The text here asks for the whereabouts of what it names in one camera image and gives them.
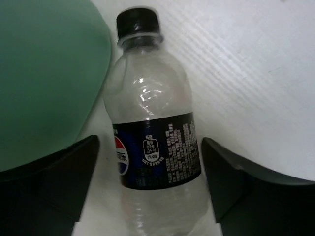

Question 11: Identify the green plastic bin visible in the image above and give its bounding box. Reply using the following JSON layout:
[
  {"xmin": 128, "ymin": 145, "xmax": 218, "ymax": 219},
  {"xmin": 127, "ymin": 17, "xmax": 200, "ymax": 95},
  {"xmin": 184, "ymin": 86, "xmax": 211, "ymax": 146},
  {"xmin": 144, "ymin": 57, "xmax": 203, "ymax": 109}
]
[{"xmin": 0, "ymin": 0, "xmax": 111, "ymax": 171}]

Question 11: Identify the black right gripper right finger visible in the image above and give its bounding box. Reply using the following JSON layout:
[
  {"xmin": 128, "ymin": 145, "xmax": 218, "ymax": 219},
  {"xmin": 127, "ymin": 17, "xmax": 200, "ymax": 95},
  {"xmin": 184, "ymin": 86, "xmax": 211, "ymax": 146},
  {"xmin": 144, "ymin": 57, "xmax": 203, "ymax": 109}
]
[{"xmin": 201, "ymin": 138, "xmax": 315, "ymax": 236}]

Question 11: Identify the small bottle blue label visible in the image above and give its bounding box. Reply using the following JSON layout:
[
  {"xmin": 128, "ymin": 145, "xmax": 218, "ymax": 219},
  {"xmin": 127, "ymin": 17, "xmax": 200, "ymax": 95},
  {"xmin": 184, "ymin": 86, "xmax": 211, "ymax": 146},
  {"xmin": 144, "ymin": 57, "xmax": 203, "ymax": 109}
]
[{"xmin": 104, "ymin": 7, "xmax": 211, "ymax": 236}]

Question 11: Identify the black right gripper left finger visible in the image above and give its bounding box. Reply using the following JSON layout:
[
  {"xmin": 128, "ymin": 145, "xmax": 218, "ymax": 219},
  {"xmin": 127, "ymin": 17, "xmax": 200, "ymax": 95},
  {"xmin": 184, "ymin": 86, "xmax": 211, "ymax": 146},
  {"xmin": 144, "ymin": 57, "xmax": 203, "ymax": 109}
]
[{"xmin": 0, "ymin": 135, "xmax": 100, "ymax": 236}]

